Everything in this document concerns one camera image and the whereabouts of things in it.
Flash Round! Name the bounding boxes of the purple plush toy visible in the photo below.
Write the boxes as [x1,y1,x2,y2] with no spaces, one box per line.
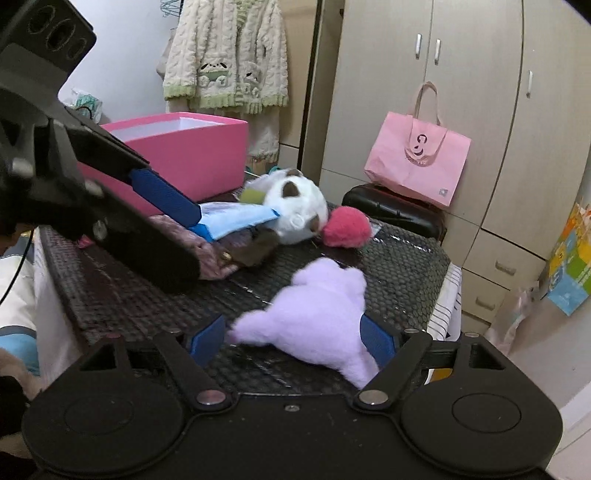
[226,257,379,389]

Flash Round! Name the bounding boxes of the blue white wet wipes pack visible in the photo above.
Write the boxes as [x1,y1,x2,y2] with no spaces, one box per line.
[188,202,280,242]

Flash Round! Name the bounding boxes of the green egg-shaped sponge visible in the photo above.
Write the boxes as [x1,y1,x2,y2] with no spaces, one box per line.
[238,188,266,205]

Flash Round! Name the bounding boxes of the pink cardboard storage box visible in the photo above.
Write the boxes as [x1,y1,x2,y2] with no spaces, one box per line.
[103,112,249,201]

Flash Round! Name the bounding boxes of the pink floral scrunchie cloth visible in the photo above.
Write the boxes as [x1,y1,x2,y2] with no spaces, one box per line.
[78,214,253,282]

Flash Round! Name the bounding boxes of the black woven table mat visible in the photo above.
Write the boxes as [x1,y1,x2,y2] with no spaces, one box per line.
[34,225,455,394]

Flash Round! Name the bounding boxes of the magenta fluffy pompom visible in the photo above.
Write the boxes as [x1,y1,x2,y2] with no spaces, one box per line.
[322,206,372,249]

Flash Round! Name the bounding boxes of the black suitcase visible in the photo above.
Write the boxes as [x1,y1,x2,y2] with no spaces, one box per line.
[342,184,447,244]

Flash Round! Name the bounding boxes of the cream knitted cardigan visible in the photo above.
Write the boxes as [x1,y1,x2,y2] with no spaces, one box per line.
[162,0,290,172]

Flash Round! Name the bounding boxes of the white plush toy brown ears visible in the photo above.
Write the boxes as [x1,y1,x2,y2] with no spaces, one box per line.
[242,169,329,266]

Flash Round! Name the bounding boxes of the pink paper shopping bag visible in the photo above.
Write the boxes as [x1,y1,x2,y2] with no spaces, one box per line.
[365,82,471,209]

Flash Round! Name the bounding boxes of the colourful gift bag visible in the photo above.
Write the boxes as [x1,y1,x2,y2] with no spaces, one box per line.
[548,203,591,316]

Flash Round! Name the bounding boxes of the beige wardrobe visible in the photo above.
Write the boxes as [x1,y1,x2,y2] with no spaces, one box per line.
[276,0,591,333]

